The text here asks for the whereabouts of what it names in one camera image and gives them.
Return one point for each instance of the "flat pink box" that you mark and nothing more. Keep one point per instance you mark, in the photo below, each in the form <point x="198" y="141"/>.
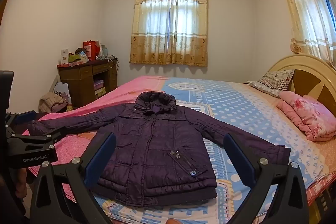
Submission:
<point x="72" y="64"/>

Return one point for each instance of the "person's left hand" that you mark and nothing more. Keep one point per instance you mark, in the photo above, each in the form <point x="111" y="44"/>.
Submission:
<point x="21" y="183"/>

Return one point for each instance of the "beige cloth bag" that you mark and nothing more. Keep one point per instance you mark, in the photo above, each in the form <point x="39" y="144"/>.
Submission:
<point x="52" y="102"/>

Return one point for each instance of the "white printed card box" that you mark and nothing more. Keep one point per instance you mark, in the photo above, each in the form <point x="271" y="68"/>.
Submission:
<point x="64" y="57"/>

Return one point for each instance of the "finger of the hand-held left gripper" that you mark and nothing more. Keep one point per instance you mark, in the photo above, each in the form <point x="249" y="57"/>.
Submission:
<point x="25" y="116"/>
<point x="39" y="140"/>

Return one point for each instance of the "brown wooden desk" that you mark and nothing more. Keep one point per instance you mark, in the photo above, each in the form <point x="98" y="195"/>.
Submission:
<point x="78" y="82"/>

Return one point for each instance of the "wide yellow floral curtain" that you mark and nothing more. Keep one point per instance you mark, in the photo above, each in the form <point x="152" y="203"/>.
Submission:
<point x="169" y="22"/>

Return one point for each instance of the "boxes inside desk shelf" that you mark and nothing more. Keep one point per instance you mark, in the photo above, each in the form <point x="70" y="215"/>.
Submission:
<point x="99" y="87"/>

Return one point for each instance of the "narrow yellow floral curtain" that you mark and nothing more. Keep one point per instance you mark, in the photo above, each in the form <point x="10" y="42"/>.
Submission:
<point x="307" y="11"/>

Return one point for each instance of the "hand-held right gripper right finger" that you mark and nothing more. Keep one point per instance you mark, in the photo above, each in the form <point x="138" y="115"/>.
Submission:
<point x="237" y="158"/>

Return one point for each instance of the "patterned pillow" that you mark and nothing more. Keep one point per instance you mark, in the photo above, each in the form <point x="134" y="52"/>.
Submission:
<point x="274" y="81"/>

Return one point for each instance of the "purple padded jacket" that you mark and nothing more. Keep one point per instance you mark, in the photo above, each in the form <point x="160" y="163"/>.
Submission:
<point x="152" y="145"/>

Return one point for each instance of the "cream wooden bed headboard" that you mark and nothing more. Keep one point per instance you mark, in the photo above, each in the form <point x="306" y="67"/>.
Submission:
<point x="312" y="74"/>

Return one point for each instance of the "printed pink blue blanket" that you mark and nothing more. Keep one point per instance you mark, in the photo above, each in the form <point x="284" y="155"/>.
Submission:
<point x="236" y="108"/>

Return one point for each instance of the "folded pink quilt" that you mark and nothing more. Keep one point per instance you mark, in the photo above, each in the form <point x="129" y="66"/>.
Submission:
<point x="307" y="116"/>

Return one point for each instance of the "clear plastic bottles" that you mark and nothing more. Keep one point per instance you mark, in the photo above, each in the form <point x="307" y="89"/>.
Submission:
<point x="104" y="50"/>

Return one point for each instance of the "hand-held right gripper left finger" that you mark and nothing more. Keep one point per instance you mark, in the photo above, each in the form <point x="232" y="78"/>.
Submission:
<point x="101" y="158"/>

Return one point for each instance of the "white paper bag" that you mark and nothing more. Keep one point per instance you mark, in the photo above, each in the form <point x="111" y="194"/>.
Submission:
<point x="61" y="90"/>

